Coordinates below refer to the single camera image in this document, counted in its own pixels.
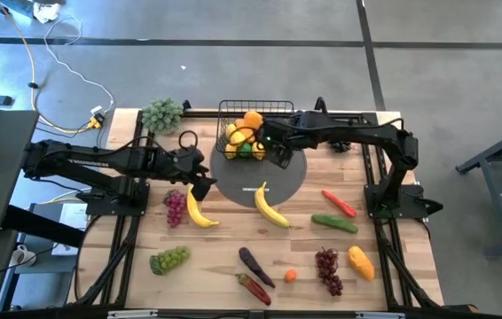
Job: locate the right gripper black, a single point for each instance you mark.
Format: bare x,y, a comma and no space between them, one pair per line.
286,130

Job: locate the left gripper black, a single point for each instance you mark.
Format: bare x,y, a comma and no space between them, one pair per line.
189,166

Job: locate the yellow bell pepper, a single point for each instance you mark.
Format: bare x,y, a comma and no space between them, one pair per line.
258,150

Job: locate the yellow banana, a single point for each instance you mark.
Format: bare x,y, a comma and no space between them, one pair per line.
271,208
198,210

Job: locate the green avocado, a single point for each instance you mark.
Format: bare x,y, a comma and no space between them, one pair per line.
245,150

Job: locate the orange crinkled fruit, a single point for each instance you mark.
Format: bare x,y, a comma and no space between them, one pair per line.
247,134

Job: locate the yellow fruit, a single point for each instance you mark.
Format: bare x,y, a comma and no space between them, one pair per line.
237,139
231,151

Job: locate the yellow lemon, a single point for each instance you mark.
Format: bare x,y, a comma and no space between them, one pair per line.
231,130

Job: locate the long red chili pepper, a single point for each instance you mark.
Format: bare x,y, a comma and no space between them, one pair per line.
339,204

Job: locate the long dark purple vegetable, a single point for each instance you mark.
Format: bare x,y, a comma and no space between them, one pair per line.
255,266

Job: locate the dark red grapes bunch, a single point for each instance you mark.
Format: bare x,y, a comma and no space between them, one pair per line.
328,270

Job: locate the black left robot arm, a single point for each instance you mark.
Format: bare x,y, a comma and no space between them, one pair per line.
100,159

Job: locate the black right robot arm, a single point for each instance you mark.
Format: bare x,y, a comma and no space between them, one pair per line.
353,133

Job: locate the pink grapes bunch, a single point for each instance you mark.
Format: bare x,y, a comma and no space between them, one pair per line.
175,208

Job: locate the round grey woven placemat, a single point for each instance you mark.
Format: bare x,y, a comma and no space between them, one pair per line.
242,177

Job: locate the black grapes bunch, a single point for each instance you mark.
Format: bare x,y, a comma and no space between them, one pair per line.
341,146

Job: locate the green grapes bunch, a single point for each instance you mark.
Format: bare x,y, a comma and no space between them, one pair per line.
169,260

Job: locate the green plant in white pot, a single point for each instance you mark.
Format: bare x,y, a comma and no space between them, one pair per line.
162,116

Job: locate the green cucumber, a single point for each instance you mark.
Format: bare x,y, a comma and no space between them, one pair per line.
334,223

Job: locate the small orange tangerine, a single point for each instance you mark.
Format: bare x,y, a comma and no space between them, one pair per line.
291,275

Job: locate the yellow white power plug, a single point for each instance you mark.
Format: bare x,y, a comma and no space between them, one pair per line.
96,119

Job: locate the yellow orange mango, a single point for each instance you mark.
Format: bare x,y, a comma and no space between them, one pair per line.
361,263

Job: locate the white paper booklet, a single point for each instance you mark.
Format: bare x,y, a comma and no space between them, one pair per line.
72,219

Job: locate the white mug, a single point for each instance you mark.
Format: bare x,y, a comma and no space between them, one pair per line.
24,256

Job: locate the black desk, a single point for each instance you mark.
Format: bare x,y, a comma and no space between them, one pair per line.
2,168

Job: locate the dark side table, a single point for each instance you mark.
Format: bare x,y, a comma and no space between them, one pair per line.
499,201

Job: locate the crumpled white paper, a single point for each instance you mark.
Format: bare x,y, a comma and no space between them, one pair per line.
47,12

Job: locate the black aluminium table frame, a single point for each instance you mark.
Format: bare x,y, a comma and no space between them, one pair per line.
368,173

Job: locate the silver metal bracket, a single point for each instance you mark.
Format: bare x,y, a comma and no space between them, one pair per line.
379,315
131,314

